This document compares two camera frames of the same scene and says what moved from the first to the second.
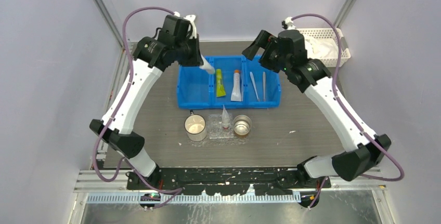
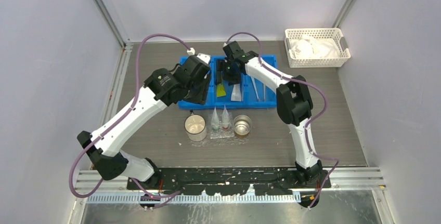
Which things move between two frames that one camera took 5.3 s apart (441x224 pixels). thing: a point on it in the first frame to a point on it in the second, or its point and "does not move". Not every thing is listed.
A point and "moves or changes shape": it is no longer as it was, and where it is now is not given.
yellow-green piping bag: x=220 y=91 does not move
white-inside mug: x=195 y=126 does not move
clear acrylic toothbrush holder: x=221 y=126 does not move
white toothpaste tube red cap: x=225 y=118 does not move
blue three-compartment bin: x=260 y=84 does not move
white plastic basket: x=323 y=43 does not move
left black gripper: x=197 y=60 to x=200 y=98
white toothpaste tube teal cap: x=207 y=66 moves or changes shape
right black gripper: x=266 y=40 to x=222 y=64
